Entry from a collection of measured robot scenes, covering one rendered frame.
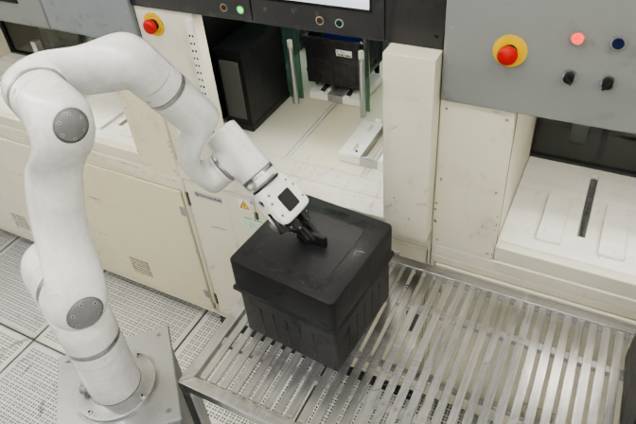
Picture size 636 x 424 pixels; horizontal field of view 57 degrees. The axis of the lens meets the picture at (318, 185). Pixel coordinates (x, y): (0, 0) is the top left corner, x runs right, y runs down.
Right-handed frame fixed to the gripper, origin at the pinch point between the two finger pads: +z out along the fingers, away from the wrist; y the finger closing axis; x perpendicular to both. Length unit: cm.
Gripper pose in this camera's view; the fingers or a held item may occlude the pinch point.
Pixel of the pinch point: (308, 233)
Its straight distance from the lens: 137.3
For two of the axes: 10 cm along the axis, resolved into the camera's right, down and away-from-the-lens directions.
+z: 6.5, 7.5, 1.2
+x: -5.5, 3.5, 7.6
